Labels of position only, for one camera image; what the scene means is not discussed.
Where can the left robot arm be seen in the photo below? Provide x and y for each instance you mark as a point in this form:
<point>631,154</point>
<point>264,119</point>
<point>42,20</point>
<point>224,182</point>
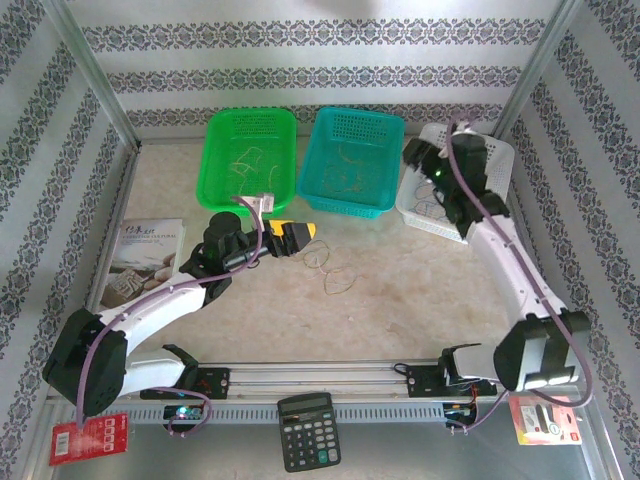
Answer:
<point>150,305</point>

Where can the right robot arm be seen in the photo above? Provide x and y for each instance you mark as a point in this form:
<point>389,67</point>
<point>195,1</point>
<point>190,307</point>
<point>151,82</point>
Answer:
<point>505,270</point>

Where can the white plastic basket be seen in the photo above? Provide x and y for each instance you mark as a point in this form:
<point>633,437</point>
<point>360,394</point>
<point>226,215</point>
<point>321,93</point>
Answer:
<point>500,160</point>

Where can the book with pale cover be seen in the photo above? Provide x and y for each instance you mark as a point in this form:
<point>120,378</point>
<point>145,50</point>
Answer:
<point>145,245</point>

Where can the teal plastic basket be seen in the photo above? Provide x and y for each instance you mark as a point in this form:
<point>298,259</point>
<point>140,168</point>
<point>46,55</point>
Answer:
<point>380,150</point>

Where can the green plastic basket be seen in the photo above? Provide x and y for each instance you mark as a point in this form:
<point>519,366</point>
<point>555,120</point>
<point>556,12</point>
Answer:
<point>220,165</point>

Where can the left control circuit board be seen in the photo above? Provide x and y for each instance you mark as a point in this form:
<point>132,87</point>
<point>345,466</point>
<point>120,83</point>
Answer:
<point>185,414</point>

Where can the control circuit board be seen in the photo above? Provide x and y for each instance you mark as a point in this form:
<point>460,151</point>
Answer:
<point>460,412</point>
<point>185,414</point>

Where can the black desk calculator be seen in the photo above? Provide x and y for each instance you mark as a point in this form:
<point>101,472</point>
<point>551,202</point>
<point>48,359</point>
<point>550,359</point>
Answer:
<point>309,432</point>

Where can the red card package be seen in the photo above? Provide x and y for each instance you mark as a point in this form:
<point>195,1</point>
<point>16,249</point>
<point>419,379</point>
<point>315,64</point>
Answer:
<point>100,442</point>

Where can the right control circuit board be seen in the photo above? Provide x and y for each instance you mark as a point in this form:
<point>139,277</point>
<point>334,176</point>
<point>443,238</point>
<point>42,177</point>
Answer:
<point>460,412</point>

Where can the red package with usb stick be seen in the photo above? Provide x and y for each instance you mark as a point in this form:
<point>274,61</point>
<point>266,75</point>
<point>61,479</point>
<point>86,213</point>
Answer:
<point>545,420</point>

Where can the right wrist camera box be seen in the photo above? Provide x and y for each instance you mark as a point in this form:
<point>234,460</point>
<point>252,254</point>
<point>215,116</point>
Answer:
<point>465,127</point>

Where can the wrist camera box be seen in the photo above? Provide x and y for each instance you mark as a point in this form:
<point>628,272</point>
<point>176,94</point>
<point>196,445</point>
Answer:
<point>465,127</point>
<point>264,202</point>

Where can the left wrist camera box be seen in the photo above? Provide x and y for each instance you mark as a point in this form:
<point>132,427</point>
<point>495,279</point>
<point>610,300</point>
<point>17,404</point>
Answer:
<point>264,202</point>

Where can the aluminium right frame post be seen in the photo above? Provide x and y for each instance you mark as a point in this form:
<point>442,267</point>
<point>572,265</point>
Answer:
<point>537,70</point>

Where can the aluminium frame post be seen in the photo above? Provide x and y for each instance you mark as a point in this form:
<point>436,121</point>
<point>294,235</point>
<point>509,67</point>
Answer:
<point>537,70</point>
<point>100,80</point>

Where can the aluminium mounting rail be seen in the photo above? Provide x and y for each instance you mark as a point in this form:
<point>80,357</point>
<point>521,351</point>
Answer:
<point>320,372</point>

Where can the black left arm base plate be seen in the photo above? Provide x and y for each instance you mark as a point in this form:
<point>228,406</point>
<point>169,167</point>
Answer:
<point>215,382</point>

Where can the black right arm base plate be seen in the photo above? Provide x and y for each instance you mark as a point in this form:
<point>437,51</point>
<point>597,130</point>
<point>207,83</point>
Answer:
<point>422,381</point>

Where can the aluminium left frame post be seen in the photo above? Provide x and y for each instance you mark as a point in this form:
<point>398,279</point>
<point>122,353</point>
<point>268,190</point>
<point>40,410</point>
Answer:
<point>100,80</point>

